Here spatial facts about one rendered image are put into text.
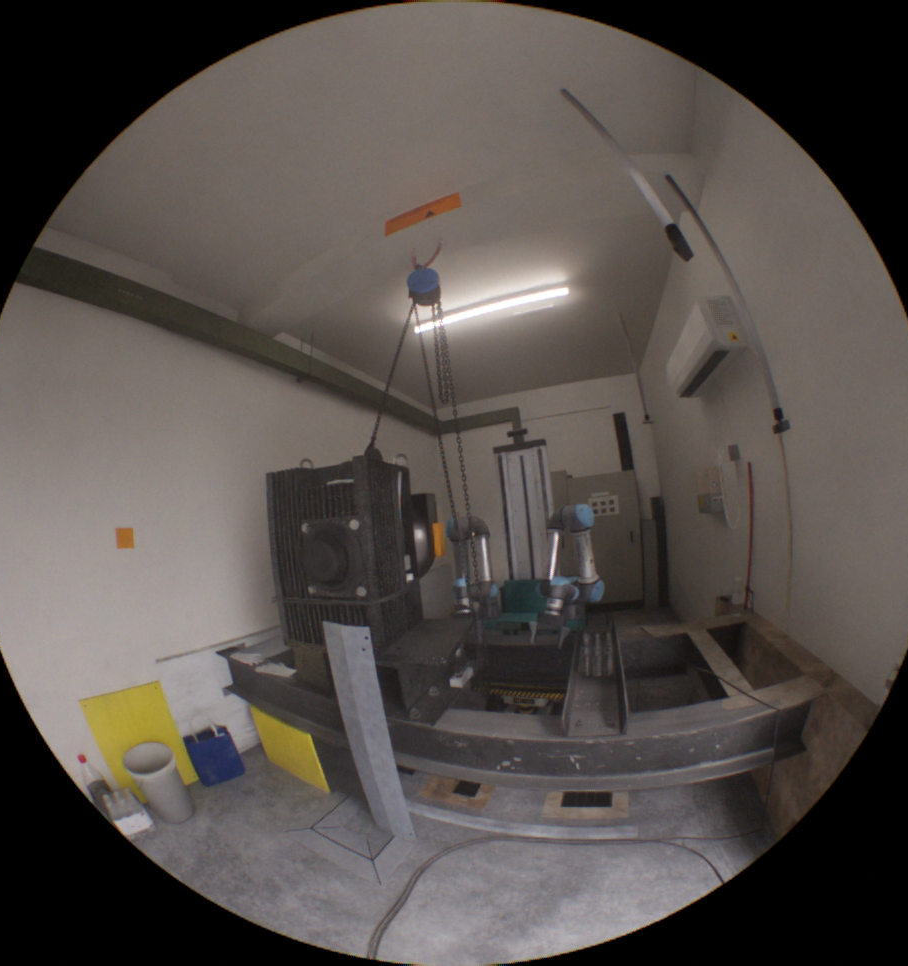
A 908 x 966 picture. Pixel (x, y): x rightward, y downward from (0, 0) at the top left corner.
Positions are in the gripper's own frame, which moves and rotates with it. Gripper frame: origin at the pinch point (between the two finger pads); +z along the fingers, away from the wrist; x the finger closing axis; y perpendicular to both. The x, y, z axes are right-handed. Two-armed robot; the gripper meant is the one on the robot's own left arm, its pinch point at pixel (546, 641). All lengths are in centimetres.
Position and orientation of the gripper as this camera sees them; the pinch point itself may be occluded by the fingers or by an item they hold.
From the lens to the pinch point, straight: 162.5
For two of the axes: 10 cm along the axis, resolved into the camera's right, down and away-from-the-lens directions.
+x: 8.2, 0.0, -5.7
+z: -2.4, 9.1, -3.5
